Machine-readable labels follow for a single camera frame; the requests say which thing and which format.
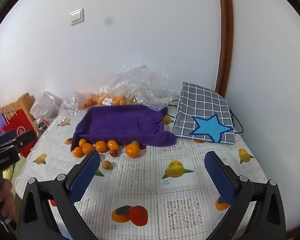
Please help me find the person's left hand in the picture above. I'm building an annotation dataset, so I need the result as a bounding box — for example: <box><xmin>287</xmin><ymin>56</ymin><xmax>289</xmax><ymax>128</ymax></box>
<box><xmin>0</xmin><ymin>180</ymin><xmax>16</xmax><ymax>221</ymax></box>

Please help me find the fruit-printed white tablecloth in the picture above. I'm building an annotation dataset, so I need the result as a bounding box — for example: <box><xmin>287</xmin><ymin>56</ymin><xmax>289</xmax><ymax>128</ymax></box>
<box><xmin>14</xmin><ymin>94</ymin><xmax>270</xmax><ymax>240</ymax></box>

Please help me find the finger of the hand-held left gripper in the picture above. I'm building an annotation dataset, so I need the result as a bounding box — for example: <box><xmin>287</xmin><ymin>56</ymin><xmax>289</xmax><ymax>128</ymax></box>
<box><xmin>13</xmin><ymin>129</ymin><xmax>35</xmax><ymax>153</ymax></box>
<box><xmin>0</xmin><ymin>129</ymin><xmax>17</xmax><ymax>148</ymax></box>

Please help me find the dark bottle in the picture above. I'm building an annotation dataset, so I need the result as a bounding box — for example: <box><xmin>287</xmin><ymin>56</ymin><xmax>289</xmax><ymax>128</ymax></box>
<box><xmin>36</xmin><ymin>119</ymin><xmax>51</xmax><ymax>136</ymax></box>

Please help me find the small clear plastic bag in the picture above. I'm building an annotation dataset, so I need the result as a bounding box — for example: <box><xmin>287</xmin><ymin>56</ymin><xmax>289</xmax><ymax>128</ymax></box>
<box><xmin>58</xmin><ymin>91</ymin><xmax>92</xmax><ymax>127</ymax></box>

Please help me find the white light switch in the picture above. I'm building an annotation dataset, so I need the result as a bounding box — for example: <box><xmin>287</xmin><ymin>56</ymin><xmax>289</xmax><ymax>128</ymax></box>
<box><xmin>70</xmin><ymin>8</ymin><xmax>85</xmax><ymax>26</ymax></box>

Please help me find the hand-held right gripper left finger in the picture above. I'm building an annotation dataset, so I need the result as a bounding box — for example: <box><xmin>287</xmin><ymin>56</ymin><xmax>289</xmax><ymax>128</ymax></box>
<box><xmin>16</xmin><ymin>151</ymin><xmax>101</xmax><ymax>240</ymax></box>

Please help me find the white plastic bag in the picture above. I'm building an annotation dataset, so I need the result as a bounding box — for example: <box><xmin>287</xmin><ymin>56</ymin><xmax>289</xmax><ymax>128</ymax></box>
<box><xmin>30</xmin><ymin>91</ymin><xmax>63</xmax><ymax>120</ymax></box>

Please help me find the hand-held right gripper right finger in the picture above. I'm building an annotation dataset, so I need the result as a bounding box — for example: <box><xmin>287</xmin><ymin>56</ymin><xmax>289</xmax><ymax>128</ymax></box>
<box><xmin>204</xmin><ymin>151</ymin><xmax>287</xmax><ymax>240</ymax></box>

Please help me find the grey checked bag blue star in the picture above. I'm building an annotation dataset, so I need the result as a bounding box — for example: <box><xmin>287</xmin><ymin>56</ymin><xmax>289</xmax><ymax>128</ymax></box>
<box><xmin>171</xmin><ymin>81</ymin><xmax>236</xmax><ymax>144</ymax></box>

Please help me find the pile of bagged oranges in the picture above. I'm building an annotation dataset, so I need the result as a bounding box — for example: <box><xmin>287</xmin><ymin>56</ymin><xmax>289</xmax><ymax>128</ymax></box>
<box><xmin>84</xmin><ymin>93</ymin><xmax>127</xmax><ymax>108</ymax></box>

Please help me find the large clear plastic bag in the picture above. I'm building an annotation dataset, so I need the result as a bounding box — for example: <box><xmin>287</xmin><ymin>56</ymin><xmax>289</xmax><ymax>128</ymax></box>
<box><xmin>100</xmin><ymin>63</ymin><xmax>173</xmax><ymax>112</ymax></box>

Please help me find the red paper bag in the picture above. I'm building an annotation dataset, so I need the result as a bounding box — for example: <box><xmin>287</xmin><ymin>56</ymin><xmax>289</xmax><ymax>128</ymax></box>
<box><xmin>0</xmin><ymin>105</ymin><xmax>39</xmax><ymax>158</ymax></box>

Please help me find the large mandarin orange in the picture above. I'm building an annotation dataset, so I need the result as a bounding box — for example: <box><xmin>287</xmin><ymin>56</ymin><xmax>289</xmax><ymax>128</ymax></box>
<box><xmin>126</xmin><ymin>144</ymin><xmax>141</xmax><ymax>158</ymax></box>

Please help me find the brown cardboard box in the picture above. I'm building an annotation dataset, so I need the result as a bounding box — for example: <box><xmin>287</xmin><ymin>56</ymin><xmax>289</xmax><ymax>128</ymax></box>
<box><xmin>0</xmin><ymin>92</ymin><xmax>37</xmax><ymax>123</ymax></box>

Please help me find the brown wooden door frame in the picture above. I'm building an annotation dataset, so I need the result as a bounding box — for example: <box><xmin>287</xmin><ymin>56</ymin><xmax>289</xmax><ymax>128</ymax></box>
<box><xmin>214</xmin><ymin>0</ymin><xmax>234</xmax><ymax>97</ymax></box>

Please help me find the purple towel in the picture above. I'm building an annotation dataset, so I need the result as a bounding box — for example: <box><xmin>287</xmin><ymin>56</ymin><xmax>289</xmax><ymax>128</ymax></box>
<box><xmin>70</xmin><ymin>104</ymin><xmax>177</xmax><ymax>152</ymax></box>

